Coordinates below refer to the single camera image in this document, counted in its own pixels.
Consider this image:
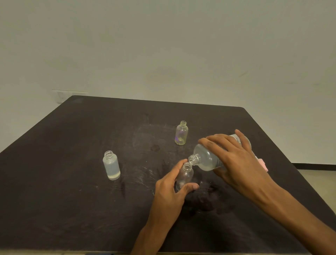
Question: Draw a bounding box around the person's left forearm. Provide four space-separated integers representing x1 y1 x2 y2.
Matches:
130 223 171 255

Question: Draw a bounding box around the pink spray cap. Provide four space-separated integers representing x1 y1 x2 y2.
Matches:
256 156 269 173

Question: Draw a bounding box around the small yellowish bottle purple sticker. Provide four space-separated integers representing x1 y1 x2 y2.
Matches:
174 120 189 145

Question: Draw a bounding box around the small plain clear bottle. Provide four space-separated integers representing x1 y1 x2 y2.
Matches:
103 150 121 181

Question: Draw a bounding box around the black skirting board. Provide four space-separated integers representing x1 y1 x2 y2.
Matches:
292 163 336 171

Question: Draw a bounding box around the large clear plastic bottle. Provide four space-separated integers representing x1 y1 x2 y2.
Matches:
188 134 252 172

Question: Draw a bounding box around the person's right hand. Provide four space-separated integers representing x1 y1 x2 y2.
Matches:
198 129 283 204

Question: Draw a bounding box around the person's left hand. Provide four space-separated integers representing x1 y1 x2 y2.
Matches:
153 159 200 233

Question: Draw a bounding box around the white wall socket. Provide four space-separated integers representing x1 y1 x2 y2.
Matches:
52 89 89 104

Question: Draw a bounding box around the small bottle with pink sticker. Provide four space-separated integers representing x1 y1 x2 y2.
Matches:
175 162 194 192

